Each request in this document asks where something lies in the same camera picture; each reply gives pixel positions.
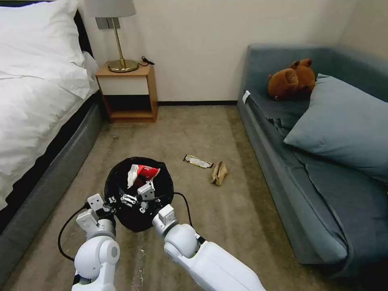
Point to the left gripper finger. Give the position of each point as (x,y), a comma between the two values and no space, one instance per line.
(128,200)
(106,208)

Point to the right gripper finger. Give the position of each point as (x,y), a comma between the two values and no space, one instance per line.
(151,184)
(143,208)

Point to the black round trash bin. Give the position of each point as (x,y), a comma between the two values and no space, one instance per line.
(121,179)

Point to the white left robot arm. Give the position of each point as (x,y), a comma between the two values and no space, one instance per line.
(95,257)

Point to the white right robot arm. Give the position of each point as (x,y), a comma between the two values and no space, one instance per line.
(212,263)

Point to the crushed red paper cup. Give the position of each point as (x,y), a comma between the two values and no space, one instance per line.
(147,172)

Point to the crumpled white tissue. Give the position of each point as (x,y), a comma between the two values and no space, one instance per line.
(132,179)

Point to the dark gold snack wrapper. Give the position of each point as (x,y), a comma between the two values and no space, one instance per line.
(197,161)

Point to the grey upholstered bed base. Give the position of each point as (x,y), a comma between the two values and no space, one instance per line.
(60,169)

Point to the crumpled brown paper bag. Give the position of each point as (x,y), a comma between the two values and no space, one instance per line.
(219,174)

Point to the wooden nightstand with white drawer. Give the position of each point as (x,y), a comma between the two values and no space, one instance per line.
(125,85)

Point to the white bed duvet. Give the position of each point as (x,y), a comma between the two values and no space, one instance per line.
(33,121)

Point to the brass lamp with white shade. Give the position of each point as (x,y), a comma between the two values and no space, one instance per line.
(121,65)

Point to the blue-grey sofa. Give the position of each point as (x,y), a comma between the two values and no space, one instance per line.
(272,169)

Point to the white sofa tag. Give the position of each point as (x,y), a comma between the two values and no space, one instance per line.
(247,96)

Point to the dark bed headboard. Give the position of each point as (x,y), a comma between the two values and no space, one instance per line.
(83,33)

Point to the brown teddy bear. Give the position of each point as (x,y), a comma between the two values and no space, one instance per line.
(288,80)

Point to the white bed pillow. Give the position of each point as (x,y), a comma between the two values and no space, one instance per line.
(36,39)

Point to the blue-grey sofa pillow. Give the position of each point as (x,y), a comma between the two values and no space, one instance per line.
(342,127)

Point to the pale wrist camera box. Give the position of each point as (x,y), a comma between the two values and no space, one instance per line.
(146,190)
(97,204)

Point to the grey wall switch panel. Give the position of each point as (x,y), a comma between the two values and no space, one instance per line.
(104,23)

